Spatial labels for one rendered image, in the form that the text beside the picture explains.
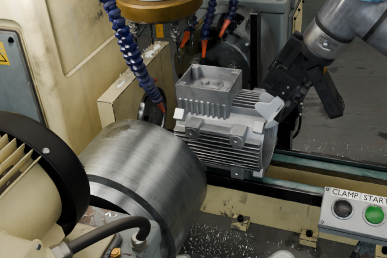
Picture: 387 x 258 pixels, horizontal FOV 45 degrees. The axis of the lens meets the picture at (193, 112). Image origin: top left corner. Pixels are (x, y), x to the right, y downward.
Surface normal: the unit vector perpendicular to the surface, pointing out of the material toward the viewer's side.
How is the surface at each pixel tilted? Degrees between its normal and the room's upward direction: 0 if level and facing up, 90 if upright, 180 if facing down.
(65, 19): 90
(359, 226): 29
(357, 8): 84
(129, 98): 90
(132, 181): 24
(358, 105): 0
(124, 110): 90
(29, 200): 68
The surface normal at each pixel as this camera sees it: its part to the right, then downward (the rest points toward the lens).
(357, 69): -0.07, -0.83
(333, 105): -0.33, 0.51
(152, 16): -0.07, 0.55
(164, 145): 0.43, -0.63
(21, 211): 0.84, -0.18
